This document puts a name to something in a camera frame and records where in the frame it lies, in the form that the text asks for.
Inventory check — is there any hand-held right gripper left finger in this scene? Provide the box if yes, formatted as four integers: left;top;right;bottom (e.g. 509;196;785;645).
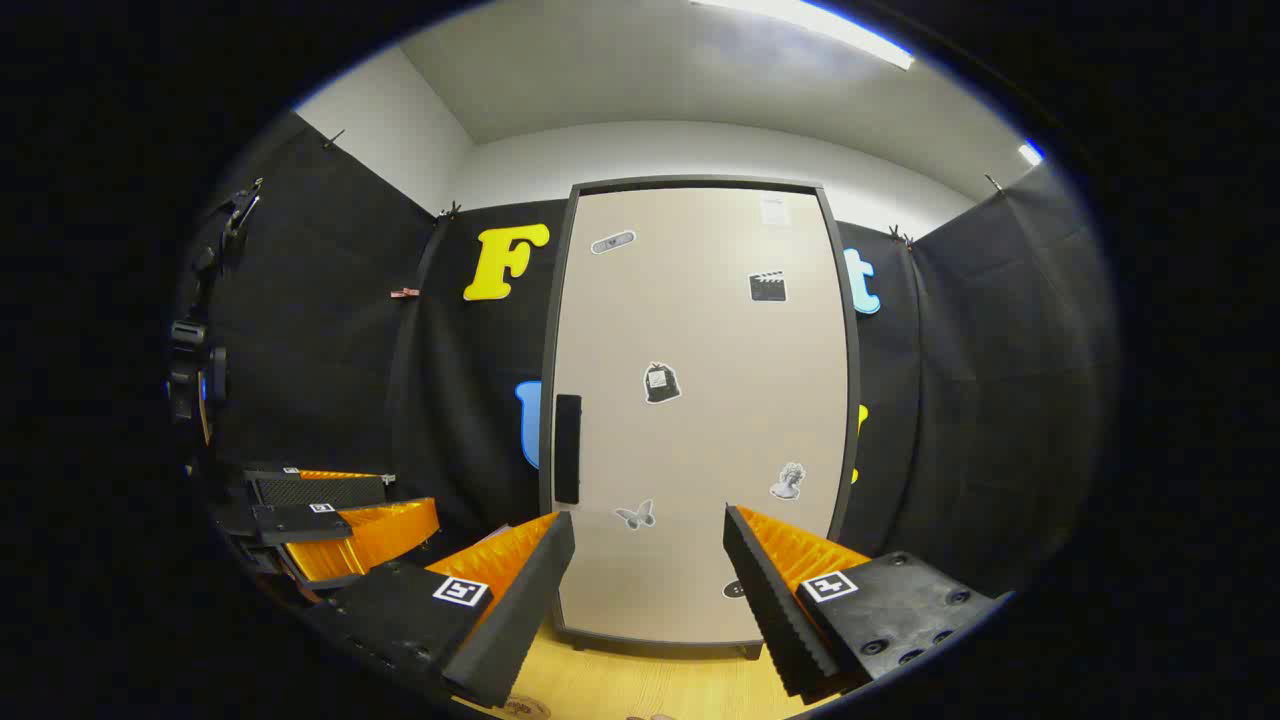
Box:
300;512;576;709

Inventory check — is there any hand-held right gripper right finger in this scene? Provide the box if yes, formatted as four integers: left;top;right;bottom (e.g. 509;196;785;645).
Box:
723;505;1004;699

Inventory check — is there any beige cabinet door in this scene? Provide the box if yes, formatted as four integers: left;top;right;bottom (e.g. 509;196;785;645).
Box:
555;188;851;641

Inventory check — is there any black cabinet door handle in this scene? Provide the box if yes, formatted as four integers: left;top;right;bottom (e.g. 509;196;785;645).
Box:
554;394;583;505

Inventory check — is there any grey cabinet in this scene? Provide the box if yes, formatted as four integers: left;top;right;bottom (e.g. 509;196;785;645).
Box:
540;178;863;661

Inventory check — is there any black backdrop cloth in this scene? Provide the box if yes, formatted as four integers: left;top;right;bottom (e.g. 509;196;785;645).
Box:
165;110;1121;601

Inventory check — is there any long ceiling light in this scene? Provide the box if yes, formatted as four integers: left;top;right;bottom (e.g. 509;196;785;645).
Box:
690;0;916;71

